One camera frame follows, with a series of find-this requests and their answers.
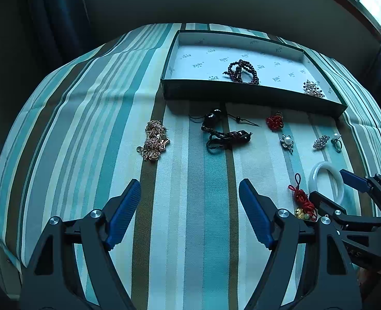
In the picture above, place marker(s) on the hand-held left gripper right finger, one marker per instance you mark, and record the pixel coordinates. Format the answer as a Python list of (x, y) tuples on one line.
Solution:
[(255, 214)]

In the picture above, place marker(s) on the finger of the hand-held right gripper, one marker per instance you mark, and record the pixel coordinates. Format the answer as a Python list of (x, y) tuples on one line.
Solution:
[(355, 180), (326, 204)]

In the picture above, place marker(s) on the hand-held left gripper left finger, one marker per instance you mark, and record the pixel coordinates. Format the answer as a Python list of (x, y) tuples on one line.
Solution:
[(124, 214)]

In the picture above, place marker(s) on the red knot charm with loop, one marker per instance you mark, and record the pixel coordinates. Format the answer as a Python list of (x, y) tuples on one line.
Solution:
[(303, 200)]

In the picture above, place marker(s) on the white jade bangle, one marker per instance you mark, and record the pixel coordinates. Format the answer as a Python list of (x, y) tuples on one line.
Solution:
[(314, 180)]

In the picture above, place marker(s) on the silver rhinestone brooch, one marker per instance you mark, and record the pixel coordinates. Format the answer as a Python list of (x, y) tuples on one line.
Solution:
[(321, 142)]

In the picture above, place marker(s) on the small silver pearl flower brooch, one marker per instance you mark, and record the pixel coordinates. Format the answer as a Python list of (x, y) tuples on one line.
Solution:
[(287, 142)]

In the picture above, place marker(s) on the red knot gold pendant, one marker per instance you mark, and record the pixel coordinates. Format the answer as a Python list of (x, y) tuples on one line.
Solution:
[(275, 122)]

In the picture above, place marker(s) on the dark green jewelry box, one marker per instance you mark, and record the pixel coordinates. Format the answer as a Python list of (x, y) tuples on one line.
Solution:
[(209, 61)]

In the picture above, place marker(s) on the striped teal cloth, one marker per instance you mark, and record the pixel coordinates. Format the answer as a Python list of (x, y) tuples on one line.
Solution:
[(80, 135)]

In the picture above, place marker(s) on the rose gold pearl flower brooch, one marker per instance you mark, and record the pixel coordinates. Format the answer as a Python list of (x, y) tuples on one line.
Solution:
[(312, 88)]

